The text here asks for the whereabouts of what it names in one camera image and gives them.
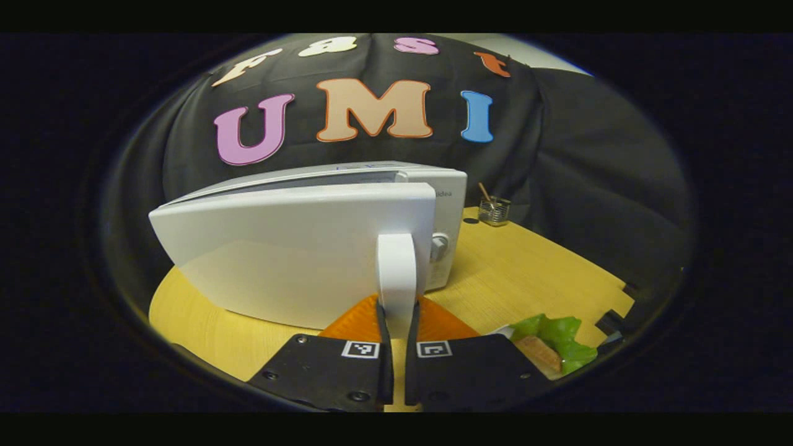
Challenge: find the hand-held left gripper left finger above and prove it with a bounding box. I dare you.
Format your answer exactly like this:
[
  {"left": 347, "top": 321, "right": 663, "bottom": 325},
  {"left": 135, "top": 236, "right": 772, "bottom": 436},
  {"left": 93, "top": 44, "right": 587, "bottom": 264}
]
[{"left": 247, "top": 293, "right": 395, "bottom": 414}]

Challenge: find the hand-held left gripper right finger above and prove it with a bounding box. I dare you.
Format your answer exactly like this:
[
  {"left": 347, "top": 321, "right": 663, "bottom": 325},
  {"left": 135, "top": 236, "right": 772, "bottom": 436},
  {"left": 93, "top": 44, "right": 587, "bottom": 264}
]
[{"left": 404, "top": 296, "right": 552, "bottom": 414}]

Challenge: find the toast bread sandwich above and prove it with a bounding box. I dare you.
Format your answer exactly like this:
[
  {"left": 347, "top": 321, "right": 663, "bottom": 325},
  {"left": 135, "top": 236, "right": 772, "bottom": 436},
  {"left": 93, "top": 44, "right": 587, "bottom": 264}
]
[{"left": 514, "top": 336, "right": 563, "bottom": 374}]

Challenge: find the white microwave oven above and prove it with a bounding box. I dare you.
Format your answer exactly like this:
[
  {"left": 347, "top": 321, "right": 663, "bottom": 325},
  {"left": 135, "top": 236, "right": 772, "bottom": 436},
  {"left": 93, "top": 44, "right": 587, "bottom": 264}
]
[{"left": 149, "top": 160, "right": 468, "bottom": 340}]

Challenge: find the green lettuce leaf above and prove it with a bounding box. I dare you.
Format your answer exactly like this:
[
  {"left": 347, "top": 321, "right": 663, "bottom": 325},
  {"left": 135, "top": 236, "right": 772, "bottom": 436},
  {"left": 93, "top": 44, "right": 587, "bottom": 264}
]
[{"left": 508, "top": 313, "right": 599, "bottom": 376}]

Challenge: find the small glass cup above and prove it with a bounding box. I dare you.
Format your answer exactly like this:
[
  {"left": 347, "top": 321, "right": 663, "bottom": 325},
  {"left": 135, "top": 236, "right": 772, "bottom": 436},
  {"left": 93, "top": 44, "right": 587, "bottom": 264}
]
[{"left": 478, "top": 196, "right": 512, "bottom": 228}]

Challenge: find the black table clamp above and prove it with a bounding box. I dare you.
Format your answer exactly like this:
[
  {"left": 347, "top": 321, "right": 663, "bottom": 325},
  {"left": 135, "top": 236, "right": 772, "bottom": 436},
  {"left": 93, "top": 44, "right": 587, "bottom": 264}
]
[{"left": 596, "top": 308, "right": 628, "bottom": 338}]

